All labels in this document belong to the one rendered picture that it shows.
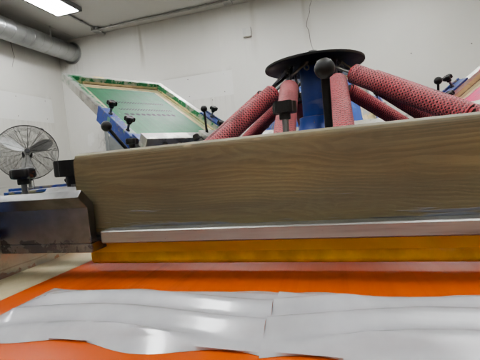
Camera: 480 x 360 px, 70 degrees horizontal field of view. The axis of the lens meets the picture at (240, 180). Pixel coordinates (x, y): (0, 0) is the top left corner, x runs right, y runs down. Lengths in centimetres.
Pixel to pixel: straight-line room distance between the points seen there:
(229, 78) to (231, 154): 441
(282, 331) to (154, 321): 7
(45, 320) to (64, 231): 10
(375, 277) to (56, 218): 25
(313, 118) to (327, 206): 81
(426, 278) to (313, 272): 7
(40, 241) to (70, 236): 3
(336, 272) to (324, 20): 444
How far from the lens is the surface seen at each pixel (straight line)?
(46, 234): 34
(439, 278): 26
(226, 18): 488
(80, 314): 24
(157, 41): 518
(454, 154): 26
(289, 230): 24
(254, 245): 27
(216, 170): 26
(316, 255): 27
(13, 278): 37
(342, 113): 77
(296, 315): 19
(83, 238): 31
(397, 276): 26
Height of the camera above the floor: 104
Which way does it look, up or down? 4 degrees down
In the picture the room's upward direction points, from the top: 5 degrees counter-clockwise
